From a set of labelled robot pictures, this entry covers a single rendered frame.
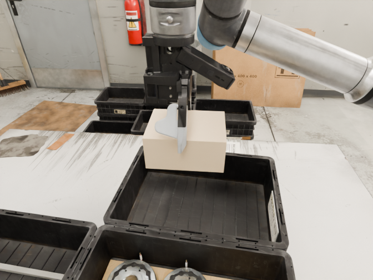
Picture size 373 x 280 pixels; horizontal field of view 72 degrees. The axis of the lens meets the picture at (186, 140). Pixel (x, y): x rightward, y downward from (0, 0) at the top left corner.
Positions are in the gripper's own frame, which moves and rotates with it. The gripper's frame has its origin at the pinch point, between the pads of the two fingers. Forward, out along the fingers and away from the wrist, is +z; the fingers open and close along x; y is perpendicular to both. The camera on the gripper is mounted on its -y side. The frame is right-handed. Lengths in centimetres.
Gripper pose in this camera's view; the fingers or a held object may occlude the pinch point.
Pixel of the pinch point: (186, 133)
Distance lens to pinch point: 54.9
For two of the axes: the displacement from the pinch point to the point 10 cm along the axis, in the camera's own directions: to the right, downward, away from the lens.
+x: -0.8, 5.7, -8.2
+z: 0.1, 8.2, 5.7
